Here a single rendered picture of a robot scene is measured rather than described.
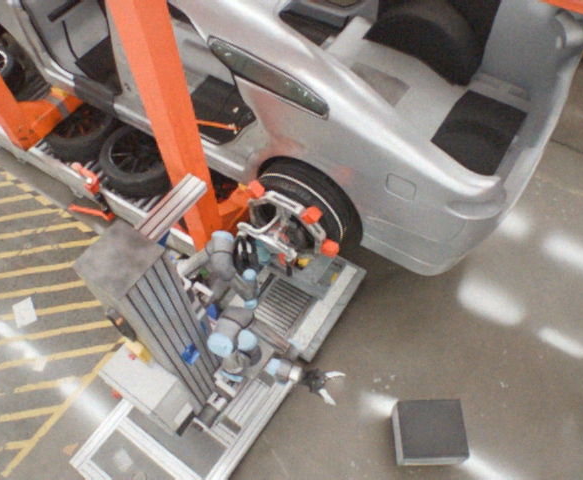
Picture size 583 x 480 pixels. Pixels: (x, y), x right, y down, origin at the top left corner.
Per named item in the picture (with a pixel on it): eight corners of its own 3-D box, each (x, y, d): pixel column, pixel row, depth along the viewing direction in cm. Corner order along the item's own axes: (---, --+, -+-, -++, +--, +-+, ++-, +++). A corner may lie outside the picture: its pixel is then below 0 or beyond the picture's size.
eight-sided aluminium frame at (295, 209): (324, 263, 350) (327, 217, 304) (319, 271, 347) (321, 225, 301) (257, 227, 367) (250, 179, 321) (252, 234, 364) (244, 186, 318)
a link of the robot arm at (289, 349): (224, 295, 247) (292, 346, 271) (214, 316, 242) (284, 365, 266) (239, 294, 239) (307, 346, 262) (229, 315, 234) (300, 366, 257)
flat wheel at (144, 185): (96, 194, 426) (86, 176, 406) (124, 135, 460) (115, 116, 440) (173, 204, 418) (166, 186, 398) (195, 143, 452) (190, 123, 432)
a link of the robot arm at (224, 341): (252, 361, 281) (241, 321, 234) (241, 387, 273) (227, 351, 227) (232, 353, 283) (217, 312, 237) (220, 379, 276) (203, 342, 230)
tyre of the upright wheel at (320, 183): (329, 241, 378) (371, 210, 318) (312, 266, 368) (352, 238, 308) (258, 183, 374) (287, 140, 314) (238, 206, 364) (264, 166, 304)
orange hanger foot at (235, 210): (270, 195, 389) (267, 165, 359) (228, 246, 366) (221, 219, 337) (252, 186, 394) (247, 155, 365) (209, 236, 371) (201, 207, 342)
